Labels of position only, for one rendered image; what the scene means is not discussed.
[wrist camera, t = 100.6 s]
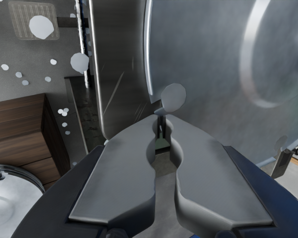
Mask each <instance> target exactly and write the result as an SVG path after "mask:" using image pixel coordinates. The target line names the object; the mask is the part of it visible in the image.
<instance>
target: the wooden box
mask: <svg viewBox="0 0 298 238"><path fill-rule="evenodd" d="M0 164H6V165H12V166H16V167H19V168H22V169H25V170H27V171H29V172H31V173H32V174H34V175H35V176H36V177H37V178H38V179H39V180H40V181H41V183H42V185H43V186H44V188H45V191H47V190H48V189H49V188H50V187H51V186H52V185H53V184H54V183H55V182H56V181H57V180H59V179H60V178H61V177H62V176H63V175H64V174H65V173H67V172H68V171H69V170H70V169H71V168H70V159H69V155H68V152H67V149H66V147H65V144H64V141H63V139H62V136H61V133H60V131H59V128H58V125H57V122H56V120H55V117H54V114H53V111H52V109H51V106H50V104H49V101H48V98H47V97H46V94H45V93H40V94H35V95H31V96H26V97H21V98H16V99H11V100H6V101H1V102H0Z"/></svg>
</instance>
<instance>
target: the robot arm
mask: <svg viewBox="0 0 298 238"><path fill-rule="evenodd" d="M161 129H162V136H163V138H165V139H166V141H168V143H169V144H170V161H171V162H172V163H173V164H174V165H175V166H176V168H177V171H176V179H175V197H174V202H175V210H176V216H177V220H178V222H179V224H180V225H181V226H182V227H183V228H185V229H187V230H188V231H190V232H192V233H193V234H195V235H197V236H199V237H200V238H298V199H297V198H296V197H295V196H294V195H293V194H292V193H291V192H289V191H288V190H287V189H286V188H285V187H283V186H282V185H281V184H280V183H278V182H277V181H276V180H274V179H273V178H272V177H270V176H269V175H268V174H267V173H265V172H264V171H263V170H261V169H260V168H259V167H257V166H256V165H255V164H253V163H252V162H251V161H250V160H248V159H247V158H246V157H245V156H243V155H242V154H241V153H239V152H238V151H237V150H236V149H234V148H233V147H232V146H223V145H222V144H221V143H220V142H219V141H217V140H216V139H215V138H213V137H212V136H211V135H209V134H208V133H206V132H204V131H203V130H201V129H199V128H197V127H195V126H193V125H191V124H189V123H187V122H185V121H183V120H181V119H179V118H177V117H175V116H173V115H171V114H167V115H165V116H161ZM159 137H160V116H158V115H155V114H152V115H150V116H148V117H146V118H144V119H142V120H141V121H139V122H137V123H135V124H133V125H131V126H129V127H127V128H126V129H124V130H123V131H121V132H120V133H118V134H117V135H115V136H114V137H113V138H112V139H110V140H109V141H108V142H107V143H106V144H105V145H98V146H96V147H95V148H94V149H93V150H92V151H91V152H90V153H88V154H87V155H86V156H85V157H84V158H83V159H82V160H80V161H79V162H78V163H77V164H76V165H75V166H73V167H72V168H71V169H70V170H69V171H68V172H67V173H65V174H64V175H63V176H62V177H61V178H60V179H59V180H57V181H56V182H55V183H54V184H53V185H52V186H51V187H50V188H49V189H48V190H47V191H46V192H45V193H44V194H43V195H42V196H41V197H40V198H39V199H38V200H37V202H36V203H35V204H34V205H33V206H32V208H31V209H30V210H29V211H28V213H27V214H26V215H25V217H24V218H23V220H22V221H21V222H20V224H19V225H18V227H17V228H16V230H15V231H14V233H13V234H12V236H11V238H132V237H134V236H136V235H137V234H139V233H141V232H142V231H144V230H145V229H147V228H149V227H150V226H151V225H152V224H153V222H154V220H155V201H156V172H155V170H154V169H153V167H152V166H151V164H152V163H153V162H154V160H155V142H156V140H157V139H158V138H159Z"/></svg>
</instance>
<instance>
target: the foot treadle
mask: <svg viewBox="0 0 298 238"><path fill-rule="evenodd" d="M8 7H9V11H10V15H11V18H12V22H13V26H14V29H15V33H16V36H17V38H18V39H20V40H42V39H41V38H38V37H36V36H35V35H34V34H33V33H32V32H31V30H30V27H29V24H30V20H31V19H32V18H33V17H34V16H43V17H46V18H48V19H49V20H50V21H51V22H52V24H53V28H54V31H53V32H52V33H51V34H50V35H49V36H47V37H46V38H45V39H44V40H54V39H59V37H60V35H59V29H58V27H78V26H77V18H76V17H56V12H55V7H54V5H52V4H50V3H33V2H15V1H11V2H9V3H8ZM84 20H85V28H89V25H88V18H84Z"/></svg>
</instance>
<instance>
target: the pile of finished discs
mask: <svg viewBox="0 0 298 238"><path fill-rule="evenodd" d="M44 193H45V188H44V186H43V185H42V183H41V181H40V180H39V179H38V178H37V177H36V176H35V175H34V174H32V173H31V172H29V171H27V170H25V169H22V168H19V167H16V166H12V165H6V164H0V238H11V236H12V234H13V233H14V231H15V230H16V228H17V227H18V225H19V224H20V222H21V221H22V220H23V218H24V217H25V215H26V214H27V213H28V211H29V210H30V209H31V208H32V206H33V205H34V204H35V203H36V202H37V200H38V199H39V198H40V197H41V196H42V195H43V194H44Z"/></svg>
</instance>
